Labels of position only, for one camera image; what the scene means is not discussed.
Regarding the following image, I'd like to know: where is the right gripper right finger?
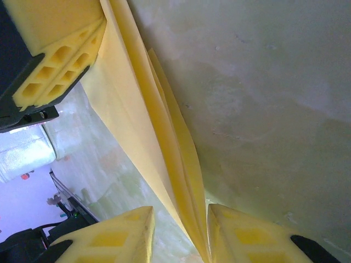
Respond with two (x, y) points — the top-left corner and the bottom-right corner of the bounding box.
(207, 204), (341, 263)

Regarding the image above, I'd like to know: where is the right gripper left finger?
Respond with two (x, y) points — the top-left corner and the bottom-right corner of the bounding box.
(41, 205), (156, 263)

